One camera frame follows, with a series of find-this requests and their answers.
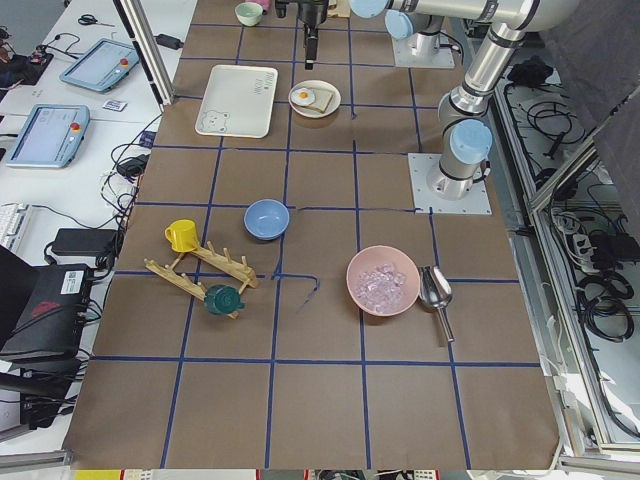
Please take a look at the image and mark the dark green mug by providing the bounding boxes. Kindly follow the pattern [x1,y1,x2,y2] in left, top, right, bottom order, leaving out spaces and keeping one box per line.
[204,284,245,315]

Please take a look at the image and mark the black scissors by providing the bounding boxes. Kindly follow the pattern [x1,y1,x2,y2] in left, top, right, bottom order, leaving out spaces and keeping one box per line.
[77,14,114,27]

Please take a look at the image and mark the white bear tray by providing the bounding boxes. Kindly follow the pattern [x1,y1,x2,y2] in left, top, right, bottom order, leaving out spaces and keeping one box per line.
[195,65,278,139]

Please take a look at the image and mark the bottom bread slice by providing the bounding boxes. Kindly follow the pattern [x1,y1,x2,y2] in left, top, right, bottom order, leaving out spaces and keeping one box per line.
[303,88,333,113]

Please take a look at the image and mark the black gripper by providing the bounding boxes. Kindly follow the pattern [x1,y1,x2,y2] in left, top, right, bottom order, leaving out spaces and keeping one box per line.
[276,0,329,69]

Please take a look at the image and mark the upper blue teach pendant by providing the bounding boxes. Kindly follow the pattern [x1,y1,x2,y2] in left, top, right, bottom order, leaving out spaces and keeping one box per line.
[59,38,139,92]

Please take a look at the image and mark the blue bowl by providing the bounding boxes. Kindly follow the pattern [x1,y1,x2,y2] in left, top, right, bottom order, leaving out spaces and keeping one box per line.
[244,199,290,241]

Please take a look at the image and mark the metal scoop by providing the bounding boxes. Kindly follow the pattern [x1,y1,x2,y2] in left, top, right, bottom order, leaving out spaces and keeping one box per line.
[418,266,455,343]

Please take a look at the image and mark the black laptop computer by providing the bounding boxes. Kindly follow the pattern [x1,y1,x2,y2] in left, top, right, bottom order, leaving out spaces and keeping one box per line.
[1,247,93,374]

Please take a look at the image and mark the aluminium frame post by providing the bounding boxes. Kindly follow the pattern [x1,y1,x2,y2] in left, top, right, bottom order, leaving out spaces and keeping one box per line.
[113,0,175,107]

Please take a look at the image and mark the lower blue teach pendant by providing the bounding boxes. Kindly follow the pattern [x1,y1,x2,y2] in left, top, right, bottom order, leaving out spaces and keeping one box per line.
[6,104,90,169]

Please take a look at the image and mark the mint green bowl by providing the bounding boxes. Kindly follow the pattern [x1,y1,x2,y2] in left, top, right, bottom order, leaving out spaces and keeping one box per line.
[235,2,263,27]

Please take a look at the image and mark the round white plate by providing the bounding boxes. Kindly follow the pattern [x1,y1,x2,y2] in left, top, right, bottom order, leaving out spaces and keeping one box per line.
[288,80,341,119]

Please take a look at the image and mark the toy fried egg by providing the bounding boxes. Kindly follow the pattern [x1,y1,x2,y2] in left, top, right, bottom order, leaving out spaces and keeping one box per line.
[290,87,316,107]

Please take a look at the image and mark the blue teach pendant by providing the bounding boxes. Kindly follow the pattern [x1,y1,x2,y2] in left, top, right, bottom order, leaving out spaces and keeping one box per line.
[59,38,139,92]
[6,104,90,169]

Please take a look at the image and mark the yellow mug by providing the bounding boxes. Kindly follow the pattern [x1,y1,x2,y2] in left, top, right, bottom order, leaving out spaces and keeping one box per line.
[164,219,200,253]

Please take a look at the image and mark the pink bowl with ice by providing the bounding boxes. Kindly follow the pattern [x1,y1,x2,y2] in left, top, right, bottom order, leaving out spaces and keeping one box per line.
[346,245,421,316]

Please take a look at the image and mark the small black power brick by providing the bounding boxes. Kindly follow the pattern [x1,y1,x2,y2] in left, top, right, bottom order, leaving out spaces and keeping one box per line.
[155,34,184,50]

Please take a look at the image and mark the brown paper table cover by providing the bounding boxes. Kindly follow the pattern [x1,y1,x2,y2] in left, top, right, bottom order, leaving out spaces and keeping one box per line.
[64,1,559,470]

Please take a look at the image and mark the wooden mug rack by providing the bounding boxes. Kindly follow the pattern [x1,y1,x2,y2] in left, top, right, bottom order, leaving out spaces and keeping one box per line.
[144,240,260,321]

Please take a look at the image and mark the black power adapter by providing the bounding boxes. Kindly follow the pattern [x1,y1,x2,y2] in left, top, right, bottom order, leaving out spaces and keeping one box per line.
[51,228,116,257]

